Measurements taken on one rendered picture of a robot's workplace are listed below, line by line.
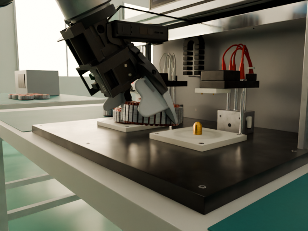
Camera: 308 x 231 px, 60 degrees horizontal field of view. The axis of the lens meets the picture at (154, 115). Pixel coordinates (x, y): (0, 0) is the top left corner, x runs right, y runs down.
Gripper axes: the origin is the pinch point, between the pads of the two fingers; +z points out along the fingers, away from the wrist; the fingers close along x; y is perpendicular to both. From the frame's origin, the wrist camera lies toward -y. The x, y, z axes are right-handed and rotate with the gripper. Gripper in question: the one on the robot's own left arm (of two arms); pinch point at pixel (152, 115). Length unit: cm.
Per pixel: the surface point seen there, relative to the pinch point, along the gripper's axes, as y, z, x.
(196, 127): -8.8, 9.2, 0.1
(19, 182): 21, 62, -161
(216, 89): -15.6, 3.7, 2.5
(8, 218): 37, 55, -114
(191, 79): -36.4, 13.2, -24.9
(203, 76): -18.9, 2.5, -2.7
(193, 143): -2.4, 7.3, 4.9
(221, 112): -20.9, 14.0, -2.8
